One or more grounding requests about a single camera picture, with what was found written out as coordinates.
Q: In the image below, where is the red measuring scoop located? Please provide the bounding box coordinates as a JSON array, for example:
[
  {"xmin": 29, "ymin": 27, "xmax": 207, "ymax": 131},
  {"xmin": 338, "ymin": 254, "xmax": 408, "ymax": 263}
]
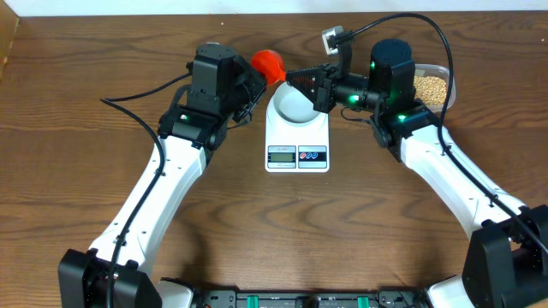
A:
[{"xmin": 252, "ymin": 50, "xmax": 286, "ymax": 86}]

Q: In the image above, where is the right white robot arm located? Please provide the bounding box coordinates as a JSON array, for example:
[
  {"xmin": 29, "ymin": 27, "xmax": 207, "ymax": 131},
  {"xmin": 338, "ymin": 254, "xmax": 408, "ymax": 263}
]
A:
[{"xmin": 285, "ymin": 38, "xmax": 547, "ymax": 307}]

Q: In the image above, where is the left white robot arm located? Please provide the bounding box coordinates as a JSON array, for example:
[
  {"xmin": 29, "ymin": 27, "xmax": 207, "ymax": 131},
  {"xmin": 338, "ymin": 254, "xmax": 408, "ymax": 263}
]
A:
[{"xmin": 58, "ymin": 43, "xmax": 266, "ymax": 307}]

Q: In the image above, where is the grey round bowl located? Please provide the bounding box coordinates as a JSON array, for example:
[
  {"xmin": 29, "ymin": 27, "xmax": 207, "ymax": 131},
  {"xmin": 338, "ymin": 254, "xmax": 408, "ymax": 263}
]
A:
[{"xmin": 272, "ymin": 83, "xmax": 320, "ymax": 124}]

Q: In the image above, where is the white digital kitchen scale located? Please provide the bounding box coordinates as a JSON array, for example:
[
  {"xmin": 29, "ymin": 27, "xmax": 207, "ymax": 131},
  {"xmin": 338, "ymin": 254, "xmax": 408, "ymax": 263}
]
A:
[{"xmin": 265, "ymin": 96, "xmax": 331, "ymax": 173}]

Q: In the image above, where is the clear plastic container of soybeans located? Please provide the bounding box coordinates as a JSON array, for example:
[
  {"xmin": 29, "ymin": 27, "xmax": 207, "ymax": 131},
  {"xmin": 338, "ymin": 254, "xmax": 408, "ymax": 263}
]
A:
[{"xmin": 414, "ymin": 64, "xmax": 450, "ymax": 113}]

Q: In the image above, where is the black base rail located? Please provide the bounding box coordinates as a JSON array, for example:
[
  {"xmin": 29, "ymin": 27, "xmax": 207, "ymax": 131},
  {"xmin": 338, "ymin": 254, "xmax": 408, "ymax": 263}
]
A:
[{"xmin": 190, "ymin": 289, "xmax": 430, "ymax": 308}]

